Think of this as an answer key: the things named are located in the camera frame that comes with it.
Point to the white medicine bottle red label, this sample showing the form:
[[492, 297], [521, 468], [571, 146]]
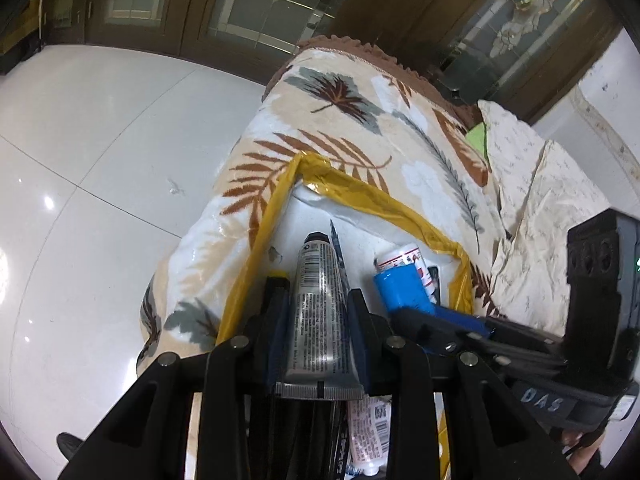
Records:
[[400, 257]]

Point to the cream leaf pattern quilt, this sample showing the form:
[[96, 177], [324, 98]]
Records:
[[540, 220]]

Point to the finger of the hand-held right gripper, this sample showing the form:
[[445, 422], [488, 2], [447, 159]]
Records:
[[465, 322], [430, 332]]

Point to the clear plastic pen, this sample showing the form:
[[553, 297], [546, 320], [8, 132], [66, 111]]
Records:
[[336, 245]]

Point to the black marker purple cap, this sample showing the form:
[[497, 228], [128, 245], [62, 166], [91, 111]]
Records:
[[340, 450]]

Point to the green cloth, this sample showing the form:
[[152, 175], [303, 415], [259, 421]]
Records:
[[477, 137]]

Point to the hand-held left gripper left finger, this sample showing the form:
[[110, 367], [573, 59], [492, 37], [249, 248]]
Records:
[[277, 345]]

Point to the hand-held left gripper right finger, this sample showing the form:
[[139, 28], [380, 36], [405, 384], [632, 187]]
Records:
[[361, 355]]

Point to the leaf printed blanket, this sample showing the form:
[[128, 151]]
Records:
[[350, 125]]

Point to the silver tube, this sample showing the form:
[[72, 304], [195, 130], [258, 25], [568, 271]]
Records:
[[320, 310]]

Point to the black slipper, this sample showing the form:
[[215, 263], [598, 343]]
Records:
[[70, 445]]

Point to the person's right hand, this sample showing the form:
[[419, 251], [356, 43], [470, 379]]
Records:
[[580, 447]]

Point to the pink and white tube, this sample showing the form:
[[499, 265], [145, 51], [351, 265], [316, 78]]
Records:
[[370, 435]]

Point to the white foam box yellow tape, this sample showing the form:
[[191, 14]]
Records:
[[320, 210]]

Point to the blue battery pack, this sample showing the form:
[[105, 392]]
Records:
[[405, 292]]

